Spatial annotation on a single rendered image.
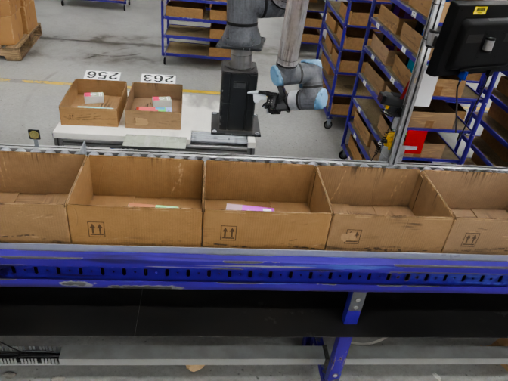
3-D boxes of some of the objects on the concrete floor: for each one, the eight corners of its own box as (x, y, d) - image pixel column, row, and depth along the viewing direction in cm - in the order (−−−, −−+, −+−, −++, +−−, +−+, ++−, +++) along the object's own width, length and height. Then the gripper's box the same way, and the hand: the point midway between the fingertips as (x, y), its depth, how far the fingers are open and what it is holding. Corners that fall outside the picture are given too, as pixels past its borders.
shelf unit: (309, 89, 519) (345, -126, 411) (353, 93, 523) (400, -120, 415) (323, 129, 437) (372, -126, 330) (375, 133, 441) (440, -118, 333)
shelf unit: (337, 156, 397) (398, -125, 289) (393, 159, 402) (474, -116, 294) (369, 230, 315) (470, -123, 208) (438, 231, 321) (573, -111, 213)
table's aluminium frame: (240, 199, 332) (249, 103, 292) (244, 255, 283) (255, 148, 244) (92, 193, 321) (81, 92, 282) (69, 249, 273) (52, 137, 233)
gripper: (279, 101, 211) (242, 103, 221) (297, 119, 227) (261, 120, 237) (283, 83, 212) (245, 86, 223) (300, 102, 229) (264, 104, 239)
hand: (255, 98), depth 231 cm, fingers open, 14 cm apart
